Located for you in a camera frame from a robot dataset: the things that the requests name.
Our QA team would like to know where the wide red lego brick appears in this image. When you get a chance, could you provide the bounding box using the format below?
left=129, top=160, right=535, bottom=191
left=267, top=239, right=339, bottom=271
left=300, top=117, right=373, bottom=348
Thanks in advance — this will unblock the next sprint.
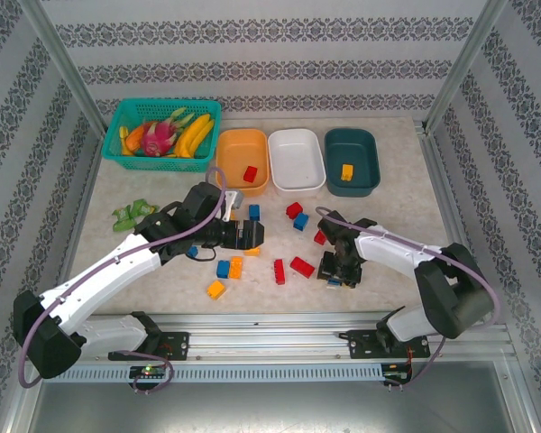
left=289, top=256, right=316, bottom=279

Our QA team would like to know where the teal plastic basket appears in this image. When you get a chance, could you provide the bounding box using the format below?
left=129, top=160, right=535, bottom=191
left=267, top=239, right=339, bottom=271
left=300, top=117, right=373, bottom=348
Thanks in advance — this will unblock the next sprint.
left=101, top=97, right=223, bottom=173

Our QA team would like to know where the green snack wrapper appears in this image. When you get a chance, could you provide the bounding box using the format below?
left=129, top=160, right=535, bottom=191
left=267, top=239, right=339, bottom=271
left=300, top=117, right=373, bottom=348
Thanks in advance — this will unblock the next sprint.
left=133, top=198, right=160, bottom=217

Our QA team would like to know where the orange plastic container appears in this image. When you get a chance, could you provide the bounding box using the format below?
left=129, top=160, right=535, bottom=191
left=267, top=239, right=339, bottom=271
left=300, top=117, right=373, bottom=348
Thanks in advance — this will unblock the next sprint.
left=215, top=128, right=271, bottom=198

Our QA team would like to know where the yellow banana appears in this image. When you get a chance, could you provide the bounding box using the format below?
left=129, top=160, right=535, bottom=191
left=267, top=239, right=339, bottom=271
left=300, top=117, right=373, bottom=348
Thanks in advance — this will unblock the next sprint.
left=174, top=113, right=212, bottom=154
left=182, top=119, right=216, bottom=159

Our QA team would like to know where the green leafy toy vegetable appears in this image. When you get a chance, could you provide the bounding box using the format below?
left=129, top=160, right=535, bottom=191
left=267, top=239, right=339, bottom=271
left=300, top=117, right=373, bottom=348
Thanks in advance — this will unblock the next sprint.
left=112, top=205, right=136, bottom=234

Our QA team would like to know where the pink dragon fruit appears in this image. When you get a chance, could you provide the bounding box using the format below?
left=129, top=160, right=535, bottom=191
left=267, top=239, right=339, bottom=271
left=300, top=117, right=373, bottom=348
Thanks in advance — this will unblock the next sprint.
left=139, top=106, right=195, bottom=158

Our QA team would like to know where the white plastic container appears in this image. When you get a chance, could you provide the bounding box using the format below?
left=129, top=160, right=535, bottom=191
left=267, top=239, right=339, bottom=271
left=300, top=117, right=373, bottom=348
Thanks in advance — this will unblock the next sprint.
left=268, top=128, right=326, bottom=198

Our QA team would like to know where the orange toy fruit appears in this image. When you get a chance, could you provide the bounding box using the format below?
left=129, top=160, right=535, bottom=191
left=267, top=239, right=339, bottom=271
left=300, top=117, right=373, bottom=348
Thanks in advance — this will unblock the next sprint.
left=124, top=124, right=146, bottom=152

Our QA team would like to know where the dark teal plastic container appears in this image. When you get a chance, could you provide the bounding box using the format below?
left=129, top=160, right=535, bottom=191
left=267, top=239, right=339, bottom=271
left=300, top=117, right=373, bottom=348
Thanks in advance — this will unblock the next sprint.
left=324, top=128, right=382, bottom=198

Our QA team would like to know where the left small circuit board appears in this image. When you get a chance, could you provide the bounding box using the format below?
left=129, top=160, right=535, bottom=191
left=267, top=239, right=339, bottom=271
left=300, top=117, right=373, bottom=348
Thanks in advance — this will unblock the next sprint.
left=129, top=365, right=168, bottom=379

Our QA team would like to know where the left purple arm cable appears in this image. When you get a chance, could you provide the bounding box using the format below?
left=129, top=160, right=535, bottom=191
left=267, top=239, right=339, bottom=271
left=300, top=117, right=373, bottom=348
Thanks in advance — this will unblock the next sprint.
left=17, top=166, right=229, bottom=396

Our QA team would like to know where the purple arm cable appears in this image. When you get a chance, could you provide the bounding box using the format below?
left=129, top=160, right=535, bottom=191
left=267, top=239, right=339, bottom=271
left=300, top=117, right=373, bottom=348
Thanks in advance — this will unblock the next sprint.
left=315, top=206, right=501, bottom=393
left=17, top=166, right=229, bottom=396

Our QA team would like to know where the thin black left gripper cable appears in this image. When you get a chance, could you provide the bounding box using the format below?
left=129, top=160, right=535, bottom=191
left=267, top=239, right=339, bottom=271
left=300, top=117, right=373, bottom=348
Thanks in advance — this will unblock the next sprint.
left=187, top=245, right=218, bottom=263

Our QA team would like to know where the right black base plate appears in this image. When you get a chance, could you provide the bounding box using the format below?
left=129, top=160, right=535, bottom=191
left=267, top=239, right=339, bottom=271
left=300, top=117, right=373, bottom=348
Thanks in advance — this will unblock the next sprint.
left=347, top=328, right=432, bottom=360

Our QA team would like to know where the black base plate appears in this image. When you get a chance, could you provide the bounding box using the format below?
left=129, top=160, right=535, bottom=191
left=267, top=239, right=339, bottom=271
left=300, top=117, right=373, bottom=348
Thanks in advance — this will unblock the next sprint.
left=107, top=332, right=190, bottom=362
left=347, top=328, right=432, bottom=360

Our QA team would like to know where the aluminium mounting rail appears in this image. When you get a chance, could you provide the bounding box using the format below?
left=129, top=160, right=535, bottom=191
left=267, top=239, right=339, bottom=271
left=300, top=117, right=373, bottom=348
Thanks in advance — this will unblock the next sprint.
left=26, top=312, right=510, bottom=362

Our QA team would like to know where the slotted grey cable duct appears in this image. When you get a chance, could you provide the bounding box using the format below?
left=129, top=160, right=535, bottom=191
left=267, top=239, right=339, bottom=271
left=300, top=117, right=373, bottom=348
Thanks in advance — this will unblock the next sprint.
left=42, top=363, right=384, bottom=382

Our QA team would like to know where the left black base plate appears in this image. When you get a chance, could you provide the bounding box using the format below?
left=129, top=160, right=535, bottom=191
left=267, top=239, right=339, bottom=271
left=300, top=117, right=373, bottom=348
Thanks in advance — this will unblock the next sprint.
left=107, top=332, right=190, bottom=362

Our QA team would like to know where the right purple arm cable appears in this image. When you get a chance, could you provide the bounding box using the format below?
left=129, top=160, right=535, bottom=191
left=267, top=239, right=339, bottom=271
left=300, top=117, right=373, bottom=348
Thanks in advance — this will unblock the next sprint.
left=315, top=206, right=501, bottom=393

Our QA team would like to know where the left aluminium frame post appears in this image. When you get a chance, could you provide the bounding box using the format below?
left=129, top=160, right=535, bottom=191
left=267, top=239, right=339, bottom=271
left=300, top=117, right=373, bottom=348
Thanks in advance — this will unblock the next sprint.
left=17, top=0, right=108, bottom=133

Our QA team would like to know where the aluminium frame post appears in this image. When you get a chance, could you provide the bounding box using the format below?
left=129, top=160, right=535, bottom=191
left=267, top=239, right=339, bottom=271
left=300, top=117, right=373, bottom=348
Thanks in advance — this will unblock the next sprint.
left=425, top=0, right=509, bottom=133
left=17, top=0, right=108, bottom=133

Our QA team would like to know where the right aluminium frame post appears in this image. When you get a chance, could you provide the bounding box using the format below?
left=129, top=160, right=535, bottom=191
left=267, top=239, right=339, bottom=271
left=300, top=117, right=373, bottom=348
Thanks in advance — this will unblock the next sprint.
left=425, top=0, right=509, bottom=133

